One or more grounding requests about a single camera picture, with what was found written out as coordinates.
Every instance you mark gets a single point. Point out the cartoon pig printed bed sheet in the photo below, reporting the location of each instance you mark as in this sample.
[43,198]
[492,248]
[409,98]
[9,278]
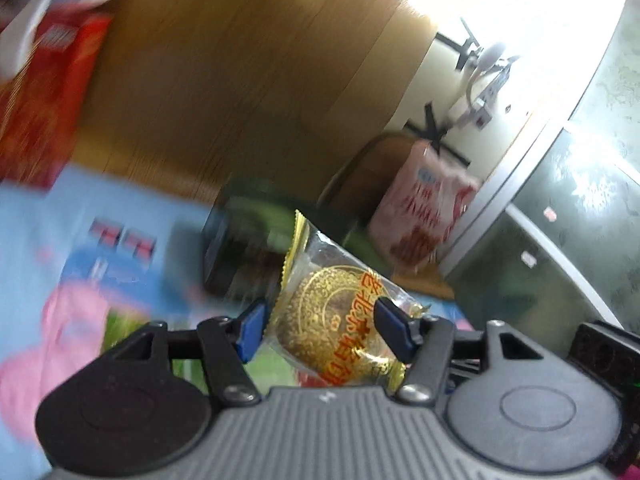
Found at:
[50,240]

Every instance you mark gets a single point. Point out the glass sliding door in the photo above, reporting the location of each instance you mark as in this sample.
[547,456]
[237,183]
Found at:
[575,185]

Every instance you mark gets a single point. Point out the red gift box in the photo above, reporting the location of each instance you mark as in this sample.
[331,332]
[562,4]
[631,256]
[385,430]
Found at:
[45,110]

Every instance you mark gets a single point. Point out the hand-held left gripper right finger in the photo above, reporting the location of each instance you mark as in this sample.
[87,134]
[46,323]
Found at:
[392,327]

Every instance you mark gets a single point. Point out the wooden board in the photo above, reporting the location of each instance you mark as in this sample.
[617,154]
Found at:
[225,60]

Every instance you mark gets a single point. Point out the gold pastry packet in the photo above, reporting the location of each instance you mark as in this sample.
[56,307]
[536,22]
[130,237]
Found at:
[325,310]

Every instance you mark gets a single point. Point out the white wall power strip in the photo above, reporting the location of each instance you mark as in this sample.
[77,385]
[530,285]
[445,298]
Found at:
[480,95]

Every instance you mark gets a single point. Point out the pink snack bag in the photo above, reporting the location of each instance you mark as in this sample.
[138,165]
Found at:
[425,210]

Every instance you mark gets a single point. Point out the black cardboard box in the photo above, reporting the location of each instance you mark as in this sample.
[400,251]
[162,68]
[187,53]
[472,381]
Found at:
[240,250]

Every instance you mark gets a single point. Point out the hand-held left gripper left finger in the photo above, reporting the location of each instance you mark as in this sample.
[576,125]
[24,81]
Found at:
[252,331]

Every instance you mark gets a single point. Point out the black tape cross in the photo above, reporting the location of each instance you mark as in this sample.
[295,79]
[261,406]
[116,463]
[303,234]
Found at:
[432,125]
[467,45]

